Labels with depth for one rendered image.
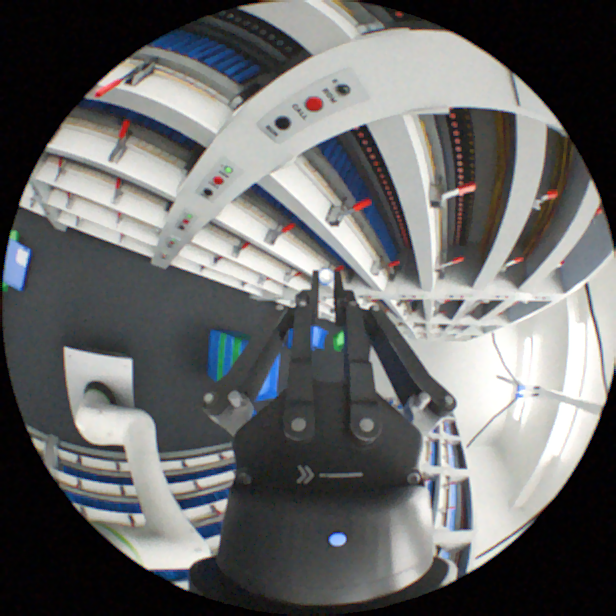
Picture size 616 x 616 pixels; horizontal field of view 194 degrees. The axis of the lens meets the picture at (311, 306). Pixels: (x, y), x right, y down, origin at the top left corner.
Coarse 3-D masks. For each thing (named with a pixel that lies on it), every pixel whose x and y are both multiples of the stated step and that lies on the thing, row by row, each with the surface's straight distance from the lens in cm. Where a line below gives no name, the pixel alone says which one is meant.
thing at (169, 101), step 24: (216, 24) 46; (264, 48) 42; (120, 72) 39; (120, 96) 36; (144, 96) 32; (168, 96) 31; (192, 96) 32; (240, 96) 30; (168, 120) 33; (192, 120) 29; (216, 120) 30
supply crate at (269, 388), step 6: (246, 342) 82; (276, 360) 96; (276, 366) 96; (270, 372) 100; (276, 372) 96; (270, 378) 101; (276, 378) 97; (264, 384) 99; (270, 384) 102; (276, 384) 98; (264, 390) 101; (270, 390) 102; (258, 396) 98; (264, 396) 98; (270, 396) 99
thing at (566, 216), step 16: (560, 144) 59; (560, 160) 61; (576, 160) 56; (560, 176) 59; (576, 176) 56; (560, 192) 61; (576, 192) 56; (592, 192) 47; (560, 208) 64; (576, 208) 56; (592, 208) 49; (544, 224) 74; (560, 224) 63; (576, 224) 52; (544, 240) 73; (560, 240) 56; (576, 240) 56; (528, 256) 86; (544, 256) 71; (560, 256) 60; (528, 272) 83; (544, 272) 68; (528, 288) 79
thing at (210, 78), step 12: (144, 48) 39; (156, 48) 38; (144, 60) 38; (168, 60) 35; (180, 60) 34; (192, 60) 34; (156, 72) 34; (180, 72) 34; (192, 72) 33; (204, 72) 32; (216, 72) 33; (204, 84) 33; (216, 84) 32; (228, 84) 31; (228, 96) 32
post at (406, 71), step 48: (336, 48) 22; (384, 48) 22; (432, 48) 23; (288, 96) 23; (384, 96) 23; (432, 96) 24; (480, 96) 25; (240, 144) 28; (288, 144) 26; (192, 192) 40; (240, 192) 35
